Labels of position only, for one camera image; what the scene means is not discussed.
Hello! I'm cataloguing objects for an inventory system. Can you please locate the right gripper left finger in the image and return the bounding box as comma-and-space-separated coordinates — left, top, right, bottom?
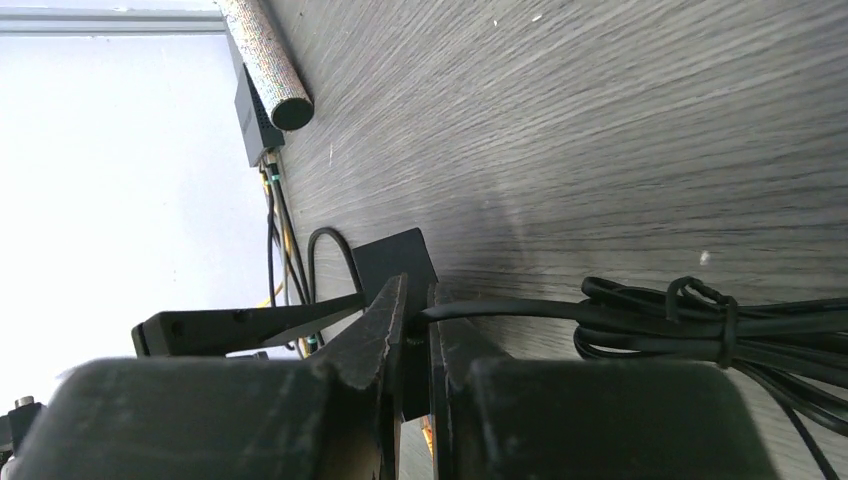
12, 275, 408, 479

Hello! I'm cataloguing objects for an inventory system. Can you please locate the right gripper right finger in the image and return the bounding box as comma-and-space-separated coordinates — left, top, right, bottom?
429, 318, 778, 479

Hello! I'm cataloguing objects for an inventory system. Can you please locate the small black TP-Link switch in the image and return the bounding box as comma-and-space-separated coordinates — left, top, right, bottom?
131, 293, 365, 357

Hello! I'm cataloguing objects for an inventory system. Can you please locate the black power adapter with cord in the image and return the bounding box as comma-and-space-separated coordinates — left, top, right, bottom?
345, 228, 847, 479

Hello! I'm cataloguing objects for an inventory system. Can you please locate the glitter tube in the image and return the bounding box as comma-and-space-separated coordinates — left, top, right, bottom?
217, 0, 315, 131

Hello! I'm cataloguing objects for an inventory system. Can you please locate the yellow cable in grey switch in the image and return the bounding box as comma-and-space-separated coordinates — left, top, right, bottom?
256, 173, 296, 310

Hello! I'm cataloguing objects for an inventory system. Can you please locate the dark grey network switch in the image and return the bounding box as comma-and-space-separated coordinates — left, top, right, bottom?
225, 32, 285, 168

